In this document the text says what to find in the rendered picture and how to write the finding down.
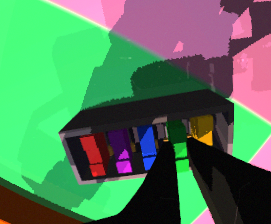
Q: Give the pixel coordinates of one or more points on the blue fuse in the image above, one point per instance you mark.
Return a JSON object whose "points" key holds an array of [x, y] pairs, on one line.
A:
{"points": [[147, 142]]}

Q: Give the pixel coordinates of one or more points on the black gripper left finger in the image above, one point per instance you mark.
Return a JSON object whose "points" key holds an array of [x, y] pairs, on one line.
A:
{"points": [[157, 200]]}

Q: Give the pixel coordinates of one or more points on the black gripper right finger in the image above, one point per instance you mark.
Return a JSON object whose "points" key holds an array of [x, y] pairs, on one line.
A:
{"points": [[235, 191]]}

